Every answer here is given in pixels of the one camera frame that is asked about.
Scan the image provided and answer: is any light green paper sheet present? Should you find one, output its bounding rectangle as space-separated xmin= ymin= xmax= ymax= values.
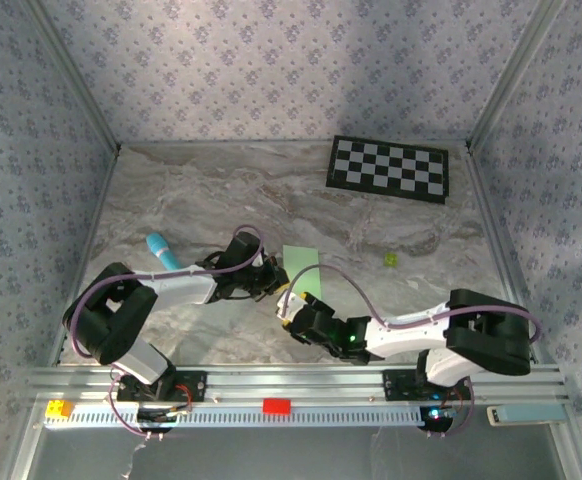
xmin=281 ymin=244 xmax=325 ymax=303

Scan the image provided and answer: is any red block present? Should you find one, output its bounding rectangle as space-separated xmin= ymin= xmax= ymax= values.
xmin=262 ymin=397 xmax=293 ymax=416

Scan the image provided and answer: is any light blue cylindrical tool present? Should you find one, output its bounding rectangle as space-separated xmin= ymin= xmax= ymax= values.
xmin=145 ymin=233 xmax=182 ymax=271

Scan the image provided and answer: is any black and white checkerboard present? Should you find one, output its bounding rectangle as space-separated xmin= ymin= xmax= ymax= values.
xmin=325 ymin=134 xmax=451 ymax=205

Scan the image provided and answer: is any black controller board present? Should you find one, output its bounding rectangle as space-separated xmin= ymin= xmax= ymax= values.
xmin=419 ymin=405 xmax=456 ymax=433
xmin=135 ymin=405 xmax=181 ymax=435

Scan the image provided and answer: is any light blue flat device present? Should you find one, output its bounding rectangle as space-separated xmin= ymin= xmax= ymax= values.
xmin=486 ymin=403 xmax=570 ymax=428

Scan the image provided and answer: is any yellow block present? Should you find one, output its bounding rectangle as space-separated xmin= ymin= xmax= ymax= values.
xmin=44 ymin=399 xmax=75 ymax=419

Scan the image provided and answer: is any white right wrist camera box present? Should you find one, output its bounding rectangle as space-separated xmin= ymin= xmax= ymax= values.
xmin=276 ymin=292 xmax=296 ymax=321

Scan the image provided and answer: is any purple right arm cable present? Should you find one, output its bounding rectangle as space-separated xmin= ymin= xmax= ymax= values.
xmin=276 ymin=264 xmax=544 ymax=442

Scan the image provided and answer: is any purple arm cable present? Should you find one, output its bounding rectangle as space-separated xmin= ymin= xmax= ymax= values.
xmin=276 ymin=264 xmax=544 ymax=442
xmin=70 ymin=224 xmax=267 ymax=442

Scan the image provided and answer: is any aluminium mounting rail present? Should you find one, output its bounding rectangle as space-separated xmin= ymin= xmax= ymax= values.
xmin=24 ymin=363 xmax=572 ymax=407

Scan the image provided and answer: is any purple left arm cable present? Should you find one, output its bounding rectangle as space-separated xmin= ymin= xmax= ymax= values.
xmin=70 ymin=224 xmax=267 ymax=442

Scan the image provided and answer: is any white slotted cable duct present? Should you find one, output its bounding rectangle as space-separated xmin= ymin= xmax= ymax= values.
xmin=43 ymin=402 xmax=431 ymax=429

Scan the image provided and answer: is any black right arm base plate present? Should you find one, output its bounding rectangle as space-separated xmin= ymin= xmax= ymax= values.
xmin=381 ymin=368 xmax=475 ymax=403

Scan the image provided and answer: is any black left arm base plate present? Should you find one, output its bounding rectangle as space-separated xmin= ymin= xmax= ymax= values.
xmin=114 ymin=368 xmax=208 ymax=404

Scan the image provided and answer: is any aluminium table edge rail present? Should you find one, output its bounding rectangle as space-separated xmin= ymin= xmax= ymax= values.
xmin=465 ymin=148 xmax=541 ymax=364
xmin=48 ymin=149 xmax=121 ymax=366

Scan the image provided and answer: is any aluminium frame post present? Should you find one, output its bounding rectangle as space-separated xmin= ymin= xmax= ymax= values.
xmin=467 ymin=0 xmax=570 ymax=154
xmin=23 ymin=0 xmax=122 ymax=154

